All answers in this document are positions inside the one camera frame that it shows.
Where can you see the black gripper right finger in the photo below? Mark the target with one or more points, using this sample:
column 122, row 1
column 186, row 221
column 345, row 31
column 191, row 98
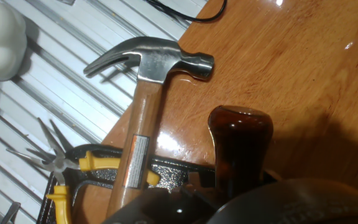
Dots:
column 291, row 202

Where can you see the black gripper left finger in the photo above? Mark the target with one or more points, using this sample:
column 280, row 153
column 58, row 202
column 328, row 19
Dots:
column 160, row 208

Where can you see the metal lever with brown knob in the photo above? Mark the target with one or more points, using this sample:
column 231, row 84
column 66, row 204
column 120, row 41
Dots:
column 241, row 140

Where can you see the black base lever press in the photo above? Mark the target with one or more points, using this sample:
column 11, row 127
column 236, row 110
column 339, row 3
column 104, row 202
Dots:
column 172, row 174

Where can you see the large wooden board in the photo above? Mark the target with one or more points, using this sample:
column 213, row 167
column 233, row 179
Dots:
column 291, row 77

